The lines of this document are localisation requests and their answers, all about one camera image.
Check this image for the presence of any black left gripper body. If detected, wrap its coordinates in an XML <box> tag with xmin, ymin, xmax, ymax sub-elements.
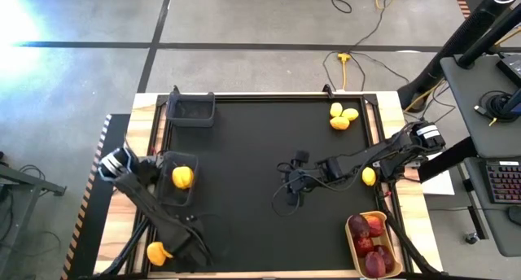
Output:
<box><xmin>170</xmin><ymin>221</ymin><xmax>212</xmax><ymax>269</ymax></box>

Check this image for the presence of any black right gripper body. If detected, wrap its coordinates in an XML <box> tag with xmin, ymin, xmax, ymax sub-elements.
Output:
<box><xmin>284</xmin><ymin>160</ymin><xmax>344</xmax><ymax>191</ymax></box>

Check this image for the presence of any yellow bell pepper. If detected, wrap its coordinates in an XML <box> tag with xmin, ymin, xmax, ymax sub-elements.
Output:
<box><xmin>146</xmin><ymin>241</ymin><xmax>175</xmax><ymax>268</ymax></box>
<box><xmin>171</xmin><ymin>165</ymin><xmax>195</xmax><ymax>190</ymax></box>

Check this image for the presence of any orange-yellow lemon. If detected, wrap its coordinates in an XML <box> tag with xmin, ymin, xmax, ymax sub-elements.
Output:
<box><xmin>329</xmin><ymin>116</ymin><xmax>351</xmax><ymax>131</ymax></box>

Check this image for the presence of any dark red apple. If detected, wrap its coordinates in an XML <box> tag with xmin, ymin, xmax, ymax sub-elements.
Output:
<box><xmin>378</xmin><ymin>244</ymin><xmax>396</xmax><ymax>274</ymax></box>

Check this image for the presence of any wooden produce basket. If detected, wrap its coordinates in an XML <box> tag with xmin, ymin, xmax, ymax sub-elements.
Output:
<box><xmin>344</xmin><ymin>209</ymin><xmax>404</xmax><ymax>280</ymax></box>

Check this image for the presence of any clear grey plastic bin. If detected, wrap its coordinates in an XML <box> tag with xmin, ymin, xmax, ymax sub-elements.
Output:
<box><xmin>155</xmin><ymin>150</ymin><xmax>200</xmax><ymax>208</ymax></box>
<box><xmin>165</xmin><ymin>90</ymin><xmax>217</xmax><ymax>129</ymax></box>

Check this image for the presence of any black floor mat striped edge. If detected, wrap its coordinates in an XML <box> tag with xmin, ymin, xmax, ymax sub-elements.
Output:
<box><xmin>60</xmin><ymin>112</ymin><xmax>134</xmax><ymax>280</ymax></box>

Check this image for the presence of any white paper sheet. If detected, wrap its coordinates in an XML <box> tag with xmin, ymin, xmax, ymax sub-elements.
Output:
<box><xmin>421</xmin><ymin>168</ymin><xmax>456</xmax><ymax>196</ymax></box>

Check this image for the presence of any grey side desk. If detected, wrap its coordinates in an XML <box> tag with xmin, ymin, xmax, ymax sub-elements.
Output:
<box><xmin>440</xmin><ymin>54</ymin><xmax>521</xmax><ymax>259</ymax></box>

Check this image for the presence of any backlit computer keyboard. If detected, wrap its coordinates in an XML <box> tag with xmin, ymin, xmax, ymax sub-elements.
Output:
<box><xmin>484</xmin><ymin>160</ymin><xmax>521</xmax><ymax>205</ymax></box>

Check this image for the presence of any black tower fan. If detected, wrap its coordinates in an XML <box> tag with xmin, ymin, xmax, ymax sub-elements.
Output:
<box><xmin>396</xmin><ymin>0</ymin><xmax>521</xmax><ymax>112</ymax></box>

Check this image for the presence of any black computer mouse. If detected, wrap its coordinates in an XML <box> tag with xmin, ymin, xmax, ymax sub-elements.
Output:
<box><xmin>507</xmin><ymin>204</ymin><xmax>521</xmax><ymax>227</ymax></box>

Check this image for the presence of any black monitor pole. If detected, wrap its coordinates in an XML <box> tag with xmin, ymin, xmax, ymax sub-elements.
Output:
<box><xmin>458</xmin><ymin>2</ymin><xmax>521</xmax><ymax>69</ymax></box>

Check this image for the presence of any black laptop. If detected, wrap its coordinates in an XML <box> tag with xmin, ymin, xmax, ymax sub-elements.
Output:
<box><xmin>496</xmin><ymin>54</ymin><xmax>521</xmax><ymax>88</ymax></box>

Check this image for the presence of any black aluminium table frame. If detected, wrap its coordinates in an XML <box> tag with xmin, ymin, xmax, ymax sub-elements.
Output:
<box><xmin>91</xmin><ymin>90</ymin><xmax>449</xmax><ymax>280</ymax></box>

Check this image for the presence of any yellow extension cord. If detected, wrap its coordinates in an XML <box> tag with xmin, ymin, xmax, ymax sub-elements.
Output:
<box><xmin>336</xmin><ymin>51</ymin><xmax>352</xmax><ymax>92</ymax></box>

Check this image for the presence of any grey desk frame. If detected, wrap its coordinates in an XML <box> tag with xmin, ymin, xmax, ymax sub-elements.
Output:
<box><xmin>0</xmin><ymin>151</ymin><xmax>68</xmax><ymax>273</ymax></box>

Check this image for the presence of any coiled black cable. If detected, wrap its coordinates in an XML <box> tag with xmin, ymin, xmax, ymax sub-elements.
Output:
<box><xmin>478</xmin><ymin>90</ymin><xmax>520</xmax><ymax>125</ymax></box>

